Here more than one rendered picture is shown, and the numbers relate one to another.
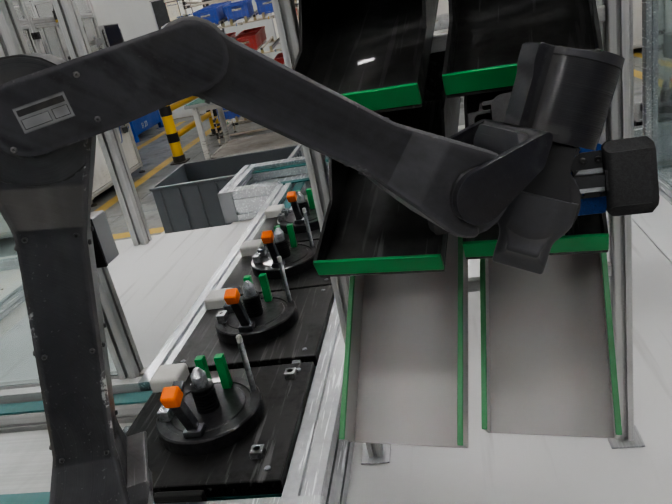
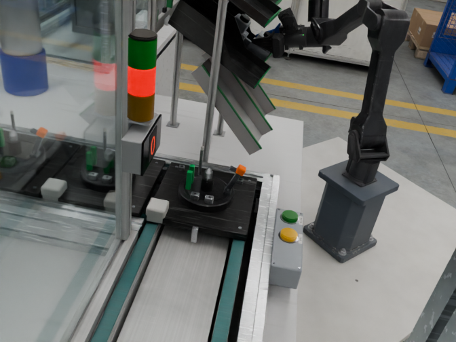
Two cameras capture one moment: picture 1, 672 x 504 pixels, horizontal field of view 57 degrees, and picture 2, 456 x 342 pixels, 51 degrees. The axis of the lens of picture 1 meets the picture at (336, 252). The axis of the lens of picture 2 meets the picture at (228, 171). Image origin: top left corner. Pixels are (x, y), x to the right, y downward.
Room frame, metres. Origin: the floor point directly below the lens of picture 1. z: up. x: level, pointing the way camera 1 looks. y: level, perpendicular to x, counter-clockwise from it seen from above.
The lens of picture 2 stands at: (0.78, 1.16, 1.68)
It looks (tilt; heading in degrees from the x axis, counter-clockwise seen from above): 33 degrees down; 262
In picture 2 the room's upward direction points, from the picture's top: 9 degrees clockwise
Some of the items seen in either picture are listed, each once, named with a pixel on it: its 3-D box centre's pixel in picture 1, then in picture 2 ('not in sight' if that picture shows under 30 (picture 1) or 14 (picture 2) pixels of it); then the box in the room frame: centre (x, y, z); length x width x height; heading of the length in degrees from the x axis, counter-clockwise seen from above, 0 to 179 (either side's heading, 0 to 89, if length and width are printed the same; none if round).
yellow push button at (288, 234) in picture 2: not in sight; (288, 235); (0.50, 0.33, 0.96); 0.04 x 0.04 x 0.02
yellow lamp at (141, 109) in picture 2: not in sight; (140, 104); (0.85, 0.37, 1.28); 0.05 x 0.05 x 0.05
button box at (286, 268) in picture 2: not in sight; (286, 245); (0.50, 0.33, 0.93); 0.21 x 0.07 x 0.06; 79
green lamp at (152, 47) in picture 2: not in sight; (142, 51); (0.85, 0.37, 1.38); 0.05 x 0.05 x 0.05
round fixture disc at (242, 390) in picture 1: (210, 413); (205, 191); (0.70, 0.21, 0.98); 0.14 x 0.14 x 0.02
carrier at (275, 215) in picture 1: (302, 206); not in sight; (1.43, 0.06, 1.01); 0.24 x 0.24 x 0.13; 79
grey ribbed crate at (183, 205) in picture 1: (234, 189); not in sight; (2.83, 0.40, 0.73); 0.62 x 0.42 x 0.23; 79
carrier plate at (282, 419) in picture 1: (214, 425); (205, 197); (0.70, 0.21, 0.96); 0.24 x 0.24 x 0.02; 79
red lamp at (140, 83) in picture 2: not in sight; (141, 78); (0.85, 0.37, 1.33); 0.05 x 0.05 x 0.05
